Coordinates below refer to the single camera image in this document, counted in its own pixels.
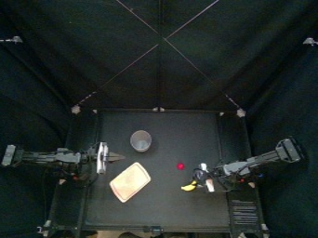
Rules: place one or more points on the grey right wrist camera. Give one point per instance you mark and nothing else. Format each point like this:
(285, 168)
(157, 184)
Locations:
(236, 168)

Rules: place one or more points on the clear plastic cup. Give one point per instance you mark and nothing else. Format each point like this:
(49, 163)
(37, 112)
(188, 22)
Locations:
(141, 141)

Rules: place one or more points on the small red toy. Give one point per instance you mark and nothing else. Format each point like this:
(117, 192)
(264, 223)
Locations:
(181, 166)

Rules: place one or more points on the yellow toy banana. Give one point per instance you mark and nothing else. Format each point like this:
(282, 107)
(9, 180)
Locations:
(189, 187)

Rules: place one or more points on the silver cloth clamp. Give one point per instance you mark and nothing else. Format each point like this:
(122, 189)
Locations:
(15, 39)
(311, 41)

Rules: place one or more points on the white text label sticker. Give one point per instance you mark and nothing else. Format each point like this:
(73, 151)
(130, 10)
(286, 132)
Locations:
(244, 213)

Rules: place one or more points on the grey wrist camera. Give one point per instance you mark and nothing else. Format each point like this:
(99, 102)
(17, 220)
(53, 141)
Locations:
(236, 168)
(69, 156)

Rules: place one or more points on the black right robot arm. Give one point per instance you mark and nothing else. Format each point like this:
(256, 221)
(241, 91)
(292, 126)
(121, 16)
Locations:
(269, 156)

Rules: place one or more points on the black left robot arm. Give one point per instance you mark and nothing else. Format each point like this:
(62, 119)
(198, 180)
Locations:
(39, 157)

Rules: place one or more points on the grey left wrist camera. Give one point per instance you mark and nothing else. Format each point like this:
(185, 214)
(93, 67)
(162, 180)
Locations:
(69, 156)

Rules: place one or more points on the silver frame corner bracket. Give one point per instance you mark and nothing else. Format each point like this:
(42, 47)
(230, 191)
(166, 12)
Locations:
(75, 109)
(241, 112)

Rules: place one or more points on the silver table corner fitting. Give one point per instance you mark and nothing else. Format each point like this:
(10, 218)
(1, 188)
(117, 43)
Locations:
(45, 228)
(265, 231)

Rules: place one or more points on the black cloth backdrop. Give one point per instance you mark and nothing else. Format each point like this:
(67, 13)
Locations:
(83, 62)

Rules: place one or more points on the small silver frame bracket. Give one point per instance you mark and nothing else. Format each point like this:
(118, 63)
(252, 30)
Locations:
(158, 109)

